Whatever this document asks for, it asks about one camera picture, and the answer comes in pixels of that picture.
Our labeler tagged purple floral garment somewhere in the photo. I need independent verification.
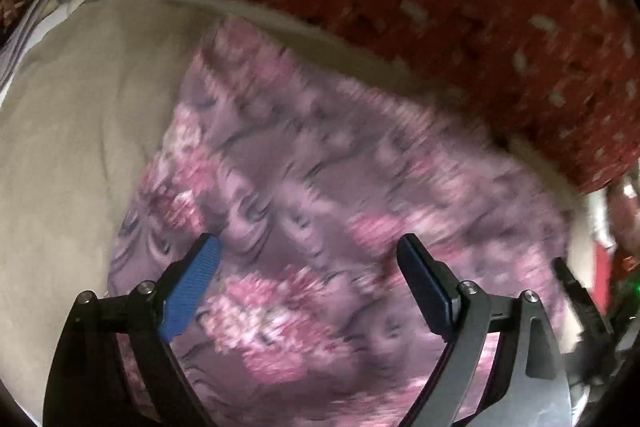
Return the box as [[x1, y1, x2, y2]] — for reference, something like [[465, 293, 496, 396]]
[[107, 18, 568, 426]]

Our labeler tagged red cushion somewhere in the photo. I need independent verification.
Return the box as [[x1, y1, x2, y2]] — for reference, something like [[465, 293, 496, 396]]
[[591, 242, 613, 314]]

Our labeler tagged beige fleece blanket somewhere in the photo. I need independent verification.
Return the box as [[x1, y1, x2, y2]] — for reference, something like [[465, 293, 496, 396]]
[[1, 0, 578, 418]]

